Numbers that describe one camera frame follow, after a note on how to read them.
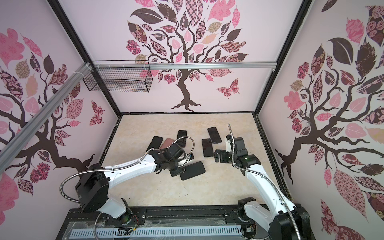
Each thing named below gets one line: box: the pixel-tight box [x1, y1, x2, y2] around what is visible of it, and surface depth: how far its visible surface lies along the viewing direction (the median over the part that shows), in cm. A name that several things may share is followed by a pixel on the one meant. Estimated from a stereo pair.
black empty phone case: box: [146, 136, 163, 152], surface depth 105 cm
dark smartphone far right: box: [207, 126, 222, 144], surface depth 109 cm
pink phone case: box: [159, 137, 175, 150], surface depth 105 cm
